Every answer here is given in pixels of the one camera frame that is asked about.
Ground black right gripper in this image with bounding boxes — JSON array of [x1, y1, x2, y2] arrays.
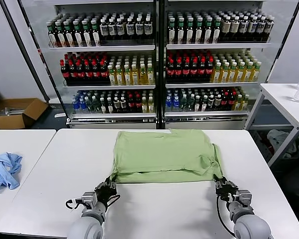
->
[[213, 174, 239, 202]]

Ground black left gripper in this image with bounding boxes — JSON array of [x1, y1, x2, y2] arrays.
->
[[94, 176, 118, 206]]

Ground light green polo shirt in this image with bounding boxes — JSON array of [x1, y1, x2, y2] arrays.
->
[[110, 129, 226, 184]]

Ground grey crumpled cloth pile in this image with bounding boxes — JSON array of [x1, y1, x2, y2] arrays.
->
[[267, 129, 298, 160]]

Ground small red-cap cola bottle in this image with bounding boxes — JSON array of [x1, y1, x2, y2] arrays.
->
[[221, 92, 229, 110], [228, 92, 236, 110], [127, 94, 136, 113], [135, 94, 143, 113]]

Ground white side table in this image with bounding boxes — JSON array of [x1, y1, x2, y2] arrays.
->
[[244, 83, 299, 167]]

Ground yellow tea bottle white label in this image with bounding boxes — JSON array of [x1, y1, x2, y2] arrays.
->
[[115, 64, 124, 86], [139, 63, 147, 85], [147, 63, 155, 85], [123, 64, 132, 86], [131, 64, 140, 85], [107, 64, 116, 86]]

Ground open cardboard box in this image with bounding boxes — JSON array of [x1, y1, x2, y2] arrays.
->
[[0, 98, 49, 130]]

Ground yellow juice bottle green cap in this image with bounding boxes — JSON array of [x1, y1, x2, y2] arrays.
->
[[220, 62, 230, 83], [236, 62, 246, 83], [252, 61, 262, 82], [244, 61, 254, 82], [211, 62, 222, 83], [228, 62, 238, 83]]

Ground crumpled light blue garment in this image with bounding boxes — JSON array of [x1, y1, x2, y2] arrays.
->
[[0, 152, 23, 192]]

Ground silver metal parts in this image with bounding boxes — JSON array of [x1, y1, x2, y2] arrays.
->
[[3, 106, 24, 117]]

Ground white beverage display cabinet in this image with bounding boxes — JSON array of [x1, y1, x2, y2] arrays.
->
[[53, 0, 162, 130], [160, 0, 274, 130]]

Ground green-cap dark tea bottle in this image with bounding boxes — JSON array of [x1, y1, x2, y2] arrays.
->
[[55, 21, 65, 48], [73, 20, 83, 47], [194, 17, 203, 44], [176, 17, 185, 44], [47, 21, 57, 48], [185, 17, 194, 44], [91, 19, 101, 47], [203, 17, 212, 44], [212, 17, 221, 44], [64, 20, 74, 47], [168, 17, 177, 44], [82, 20, 92, 47]]

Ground white-cap blue-label dark bottle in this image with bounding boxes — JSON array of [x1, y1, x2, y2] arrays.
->
[[248, 16, 257, 42], [239, 16, 248, 42], [144, 17, 152, 39], [256, 16, 266, 42], [100, 19, 109, 40], [126, 18, 135, 39], [265, 16, 275, 42], [108, 18, 117, 40], [116, 18, 125, 40], [135, 17, 144, 39]]

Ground white-cap tan-label dark bottle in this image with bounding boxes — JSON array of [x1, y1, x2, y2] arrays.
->
[[230, 16, 239, 42], [221, 16, 230, 42]]

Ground black-framed glass cabinet door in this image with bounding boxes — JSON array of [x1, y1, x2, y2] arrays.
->
[[0, 0, 67, 118], [264, 0, 299, 84]]

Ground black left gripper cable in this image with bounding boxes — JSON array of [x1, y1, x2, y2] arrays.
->
[[106, 194, 121, 208]]

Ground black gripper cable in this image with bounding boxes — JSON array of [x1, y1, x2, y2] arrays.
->
[[106, 194, 121, 208], [216, 195, 236, 237]]

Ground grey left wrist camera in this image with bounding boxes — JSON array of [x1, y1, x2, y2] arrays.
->
[[81, 191, 98, 208]]

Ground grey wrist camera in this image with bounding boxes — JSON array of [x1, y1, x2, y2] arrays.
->
[[81, 191, 98, 208], [235, 189, 253, 208]]

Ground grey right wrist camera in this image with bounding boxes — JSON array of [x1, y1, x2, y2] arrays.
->
[[235, 189, 253, 208]]

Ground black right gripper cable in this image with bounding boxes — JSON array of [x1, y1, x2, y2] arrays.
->
[[216, 195, 236, 237]]

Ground black left camera cable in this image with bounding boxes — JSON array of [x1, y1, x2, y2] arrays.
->
[[65, 198, 83, 210]]

